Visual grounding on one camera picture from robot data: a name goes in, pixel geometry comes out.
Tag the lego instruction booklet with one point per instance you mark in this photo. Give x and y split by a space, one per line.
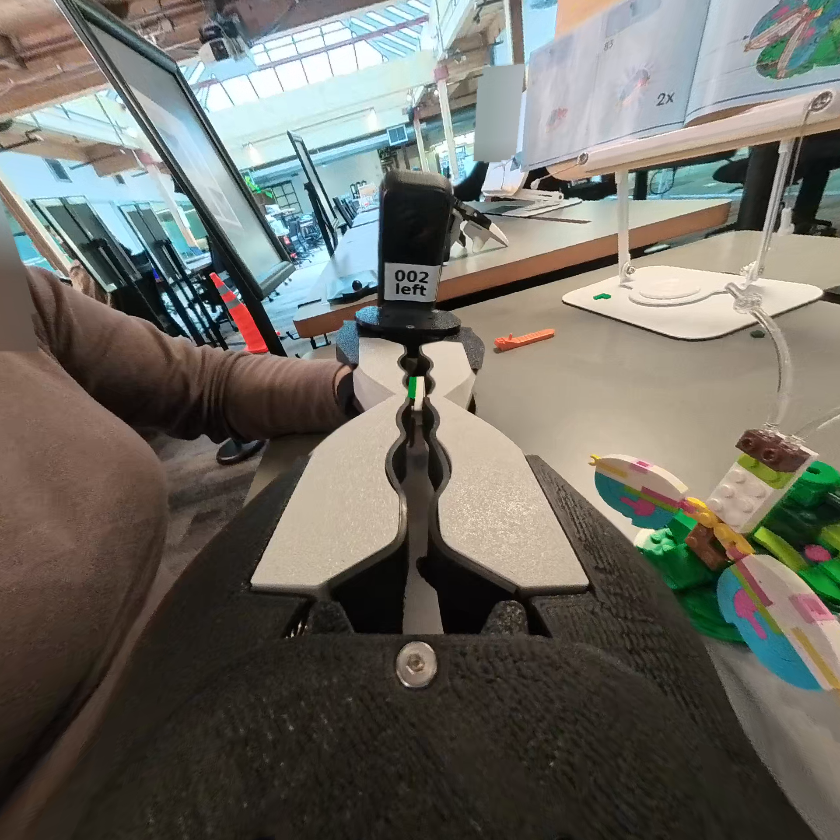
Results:
669 65

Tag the small green white lego piece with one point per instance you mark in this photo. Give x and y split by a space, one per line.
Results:
415 390

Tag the black office chair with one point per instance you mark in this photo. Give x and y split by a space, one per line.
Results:
787 177

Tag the orange traffic cone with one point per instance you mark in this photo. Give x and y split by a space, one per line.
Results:
239 315

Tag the person's brown sweater torso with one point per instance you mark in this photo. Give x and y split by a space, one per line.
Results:
65 538

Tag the colourful lego butterfly model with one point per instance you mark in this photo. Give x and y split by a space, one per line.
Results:
754 544

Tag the large black monitor on stand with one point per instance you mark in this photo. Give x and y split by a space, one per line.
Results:
197 151

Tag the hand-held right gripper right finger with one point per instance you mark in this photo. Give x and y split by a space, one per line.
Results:
505 518

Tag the idle black grey gripper device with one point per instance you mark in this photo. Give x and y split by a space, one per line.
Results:
482 229

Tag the white book stand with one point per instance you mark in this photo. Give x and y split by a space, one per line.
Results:
689 302

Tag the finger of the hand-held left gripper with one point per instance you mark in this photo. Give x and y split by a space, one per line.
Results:
453 377
377 374

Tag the orange brick separator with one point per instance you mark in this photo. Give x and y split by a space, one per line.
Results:
525 338

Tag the wood-edged grey table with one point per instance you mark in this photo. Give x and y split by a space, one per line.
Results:
525 243

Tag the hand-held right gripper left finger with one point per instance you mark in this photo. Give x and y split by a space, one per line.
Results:
341 512

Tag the small black monitor on stand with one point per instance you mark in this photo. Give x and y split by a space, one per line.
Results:
312 184

